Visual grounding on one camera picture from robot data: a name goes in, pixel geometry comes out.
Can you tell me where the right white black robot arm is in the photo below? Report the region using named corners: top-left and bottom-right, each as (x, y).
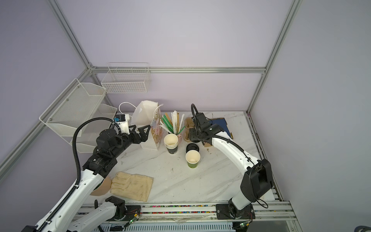
top-left (188, 104), bottom-right (273, 218)

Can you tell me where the white mesh shelf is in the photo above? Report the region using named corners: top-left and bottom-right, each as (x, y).
top-left (58, 104), bottom-right (117, 153)
top-left (39, 79), bottom-right (106, 137)

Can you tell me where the bundle of wrapped straws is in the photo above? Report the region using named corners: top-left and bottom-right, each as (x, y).
top-left (160, 111), bottom-right (185, 135)

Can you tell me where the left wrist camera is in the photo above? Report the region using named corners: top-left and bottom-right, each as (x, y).
top-left (114, 114), bottom-right (130, 134)

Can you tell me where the white wire basket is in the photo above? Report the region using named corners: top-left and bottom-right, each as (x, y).
top-left (101, 62), bottom-right (152, 94)

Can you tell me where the lower white mesh shelf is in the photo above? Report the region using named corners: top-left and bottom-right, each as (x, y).
top-left (58, 104), bottom-right (117, 153)

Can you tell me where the stack of paper cups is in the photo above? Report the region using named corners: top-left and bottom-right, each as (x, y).
top-left (164, 134), bottom-right (179, 154)

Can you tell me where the green paper cup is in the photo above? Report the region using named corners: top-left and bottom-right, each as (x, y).
top-left (185, 150), bottom-right (201, 168)

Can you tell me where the brown pulp cup carrier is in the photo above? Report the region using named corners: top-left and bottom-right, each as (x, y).
top-left (183, 117), bottom-right (201, 143)

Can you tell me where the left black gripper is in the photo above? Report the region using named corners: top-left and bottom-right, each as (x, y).
top-left (112, 125), bottom-right (150, 159)

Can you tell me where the brown bowl with greens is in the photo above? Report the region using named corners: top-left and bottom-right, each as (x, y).
top-left (90, 177), bottom-right (112, 196)

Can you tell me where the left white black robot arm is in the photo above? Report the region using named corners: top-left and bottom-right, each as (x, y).
top-left (23, 117), bottom-right (151, 232)

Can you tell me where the upper white mesh shelf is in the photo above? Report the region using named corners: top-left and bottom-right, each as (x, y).
top-left (39, 79), bottom-right (106, 137)

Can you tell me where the white paper gift bag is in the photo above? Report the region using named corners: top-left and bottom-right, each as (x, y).
top-left (118, 100), bottom-right (163, 150)

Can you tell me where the black plastic cup lid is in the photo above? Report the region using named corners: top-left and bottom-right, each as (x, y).
top-left (186, 143), bottom-right (200, 153)

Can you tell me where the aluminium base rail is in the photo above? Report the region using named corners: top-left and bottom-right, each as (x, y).
top-left (72, 201), bottom-right (298, 225)

